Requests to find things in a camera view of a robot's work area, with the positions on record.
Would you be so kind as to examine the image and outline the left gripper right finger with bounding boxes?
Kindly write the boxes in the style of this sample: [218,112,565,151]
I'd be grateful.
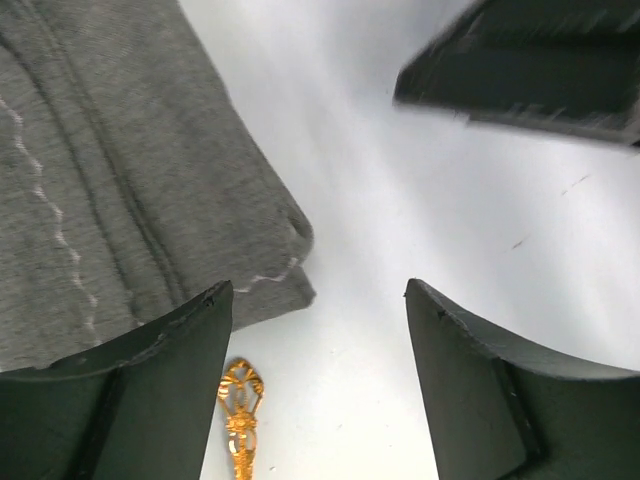
[405,279,639,480]

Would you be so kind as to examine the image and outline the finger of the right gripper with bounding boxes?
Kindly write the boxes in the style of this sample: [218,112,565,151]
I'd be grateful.
[394,1,639,147]

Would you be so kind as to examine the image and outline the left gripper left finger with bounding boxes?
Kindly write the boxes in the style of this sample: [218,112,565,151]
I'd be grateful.
[1,282,233,480]

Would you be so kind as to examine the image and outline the gold fork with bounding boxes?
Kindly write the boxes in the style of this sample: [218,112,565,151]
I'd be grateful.
[217,358,265,480]

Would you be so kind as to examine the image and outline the grey cloth napkin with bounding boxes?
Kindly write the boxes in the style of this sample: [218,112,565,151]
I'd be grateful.
[1,1,315,371]

